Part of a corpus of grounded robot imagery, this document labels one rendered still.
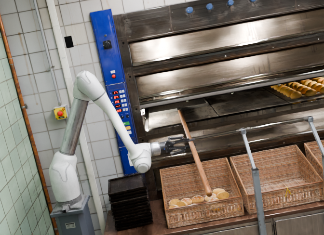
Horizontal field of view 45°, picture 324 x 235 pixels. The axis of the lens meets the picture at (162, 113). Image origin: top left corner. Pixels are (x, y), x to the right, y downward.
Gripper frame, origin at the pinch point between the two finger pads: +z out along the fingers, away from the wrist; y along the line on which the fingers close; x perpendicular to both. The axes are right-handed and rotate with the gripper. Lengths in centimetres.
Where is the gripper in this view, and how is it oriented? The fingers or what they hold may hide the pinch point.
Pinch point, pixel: (190, 142)
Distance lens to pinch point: 261.6
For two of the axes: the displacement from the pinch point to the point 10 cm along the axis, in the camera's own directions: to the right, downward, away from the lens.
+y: 1.7, 9.6, 2.4
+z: 9.9, -1.7, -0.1
